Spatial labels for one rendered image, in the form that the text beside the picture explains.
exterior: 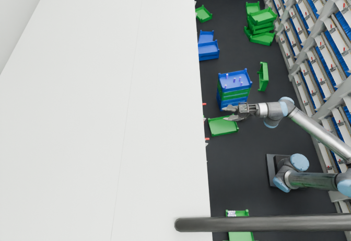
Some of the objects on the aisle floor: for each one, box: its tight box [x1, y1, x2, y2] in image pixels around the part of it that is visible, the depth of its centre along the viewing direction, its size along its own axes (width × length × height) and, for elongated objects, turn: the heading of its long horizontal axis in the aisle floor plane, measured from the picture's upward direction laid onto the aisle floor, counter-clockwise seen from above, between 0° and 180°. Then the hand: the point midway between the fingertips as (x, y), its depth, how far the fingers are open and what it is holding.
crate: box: [208, 113, 239, 137], centre depth 245 cm, size 30×20×8 cm
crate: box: [225, 210, 254, 241], centre depth 189 cm, size 30×20×8 cm
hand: (224, 114), depth 137 cm, fingers open, 6 cm apart
